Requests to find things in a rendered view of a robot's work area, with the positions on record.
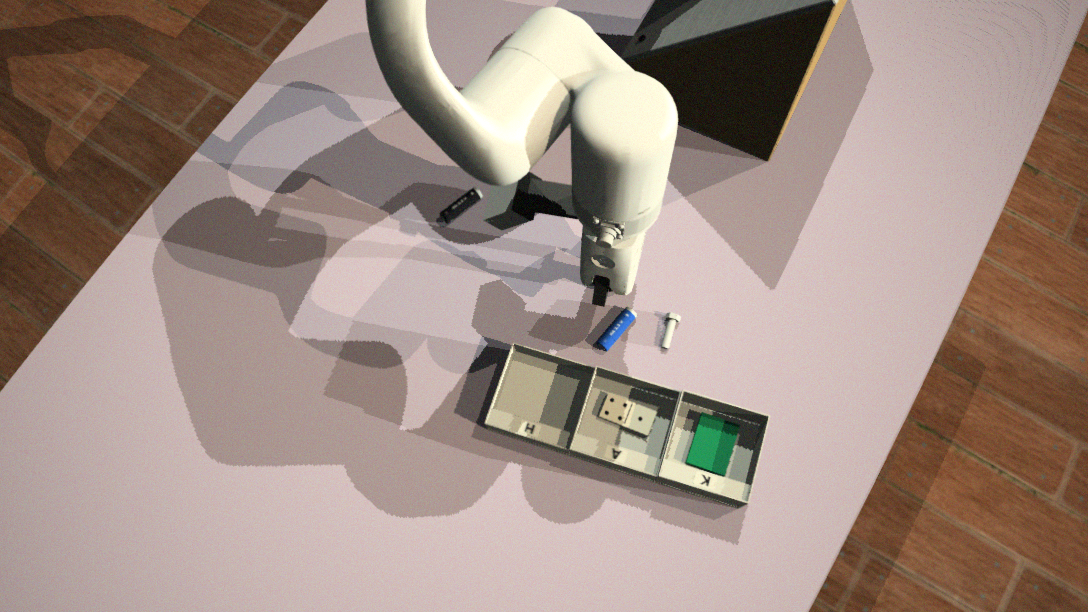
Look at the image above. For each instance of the silver metal bolt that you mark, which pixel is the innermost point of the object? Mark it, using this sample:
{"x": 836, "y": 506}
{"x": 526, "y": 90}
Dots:
{"x": 672, "y": 319}

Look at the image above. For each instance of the black battery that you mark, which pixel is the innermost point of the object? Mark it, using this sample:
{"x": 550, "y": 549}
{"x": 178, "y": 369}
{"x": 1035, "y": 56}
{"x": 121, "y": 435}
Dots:
{"x": 460, "y": 205}

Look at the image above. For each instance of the beige three-compartment bin rack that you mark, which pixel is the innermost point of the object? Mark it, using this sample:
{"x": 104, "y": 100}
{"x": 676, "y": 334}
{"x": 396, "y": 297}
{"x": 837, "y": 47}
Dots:
{"x": 552, "y": 402}

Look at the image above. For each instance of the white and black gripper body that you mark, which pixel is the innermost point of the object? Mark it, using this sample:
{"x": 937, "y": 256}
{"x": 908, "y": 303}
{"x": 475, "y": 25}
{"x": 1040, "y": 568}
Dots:
{"x": 618, "y": 263}

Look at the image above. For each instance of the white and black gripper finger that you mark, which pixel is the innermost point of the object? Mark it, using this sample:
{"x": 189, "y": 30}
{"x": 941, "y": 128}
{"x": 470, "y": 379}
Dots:
{"x": 601, "y": 290}

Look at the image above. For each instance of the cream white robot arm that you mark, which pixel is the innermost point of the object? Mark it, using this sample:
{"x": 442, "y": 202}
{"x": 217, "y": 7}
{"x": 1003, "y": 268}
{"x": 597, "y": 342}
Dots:
{"x": 552, "y": 72}

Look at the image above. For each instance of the beige domino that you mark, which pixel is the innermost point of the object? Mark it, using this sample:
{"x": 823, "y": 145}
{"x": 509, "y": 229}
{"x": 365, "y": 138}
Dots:
{"x": 627, "y": 414}

